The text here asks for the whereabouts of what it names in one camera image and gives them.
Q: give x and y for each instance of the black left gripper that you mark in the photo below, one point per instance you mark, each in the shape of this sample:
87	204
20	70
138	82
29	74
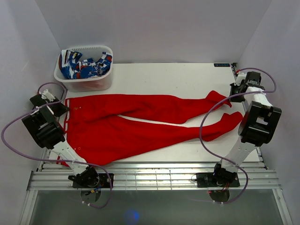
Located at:
63	109

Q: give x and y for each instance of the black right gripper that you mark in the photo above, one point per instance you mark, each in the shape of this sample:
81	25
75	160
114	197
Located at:
233	87

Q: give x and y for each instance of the red trousers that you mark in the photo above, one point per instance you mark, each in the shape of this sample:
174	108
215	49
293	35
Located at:
106	128

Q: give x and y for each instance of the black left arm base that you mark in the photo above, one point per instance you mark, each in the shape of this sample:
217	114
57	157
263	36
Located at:
102	181

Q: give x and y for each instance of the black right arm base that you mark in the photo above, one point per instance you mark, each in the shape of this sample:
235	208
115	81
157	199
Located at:
207	180

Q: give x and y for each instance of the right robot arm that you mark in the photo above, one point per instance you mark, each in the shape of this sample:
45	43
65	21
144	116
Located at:
256	128

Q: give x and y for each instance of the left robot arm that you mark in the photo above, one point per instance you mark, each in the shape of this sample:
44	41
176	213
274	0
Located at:
46	131

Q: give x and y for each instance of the small black table label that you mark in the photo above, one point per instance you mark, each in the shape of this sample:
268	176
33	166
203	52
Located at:
219	65

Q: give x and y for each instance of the blue white patterned garment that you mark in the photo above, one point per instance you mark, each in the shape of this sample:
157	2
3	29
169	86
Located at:
72	67

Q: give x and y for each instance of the white plastic basket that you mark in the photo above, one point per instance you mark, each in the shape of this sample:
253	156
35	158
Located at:
90	84

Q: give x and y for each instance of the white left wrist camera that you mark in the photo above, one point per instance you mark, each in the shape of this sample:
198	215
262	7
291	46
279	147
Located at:
47	96

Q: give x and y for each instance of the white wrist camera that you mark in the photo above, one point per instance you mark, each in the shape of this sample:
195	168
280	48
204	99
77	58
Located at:
240	78
47	96

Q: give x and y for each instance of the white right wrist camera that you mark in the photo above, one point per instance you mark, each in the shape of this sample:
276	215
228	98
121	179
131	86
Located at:
240	78

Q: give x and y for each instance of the aluminium frame rail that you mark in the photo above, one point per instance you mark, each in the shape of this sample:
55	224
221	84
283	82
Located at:
154	176

